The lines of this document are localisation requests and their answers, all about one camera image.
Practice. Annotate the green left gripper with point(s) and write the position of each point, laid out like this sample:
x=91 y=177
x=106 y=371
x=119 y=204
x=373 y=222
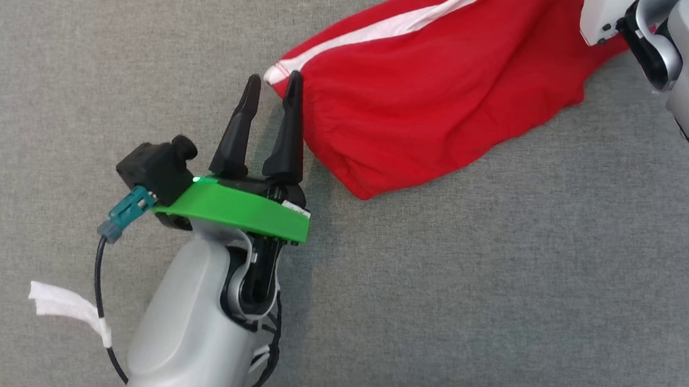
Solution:
x=233 y=209

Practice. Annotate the red shirt with white trim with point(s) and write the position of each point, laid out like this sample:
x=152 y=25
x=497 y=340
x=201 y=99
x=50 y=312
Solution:
x=435 y=86

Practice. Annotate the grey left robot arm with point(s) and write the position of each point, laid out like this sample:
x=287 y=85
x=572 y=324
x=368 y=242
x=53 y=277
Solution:
x=183 y=345

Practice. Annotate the white tape tag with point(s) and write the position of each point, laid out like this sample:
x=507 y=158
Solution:
x=70 y=305

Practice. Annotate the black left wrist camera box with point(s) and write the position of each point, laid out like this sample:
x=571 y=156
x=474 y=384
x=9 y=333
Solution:
x=152 y=166

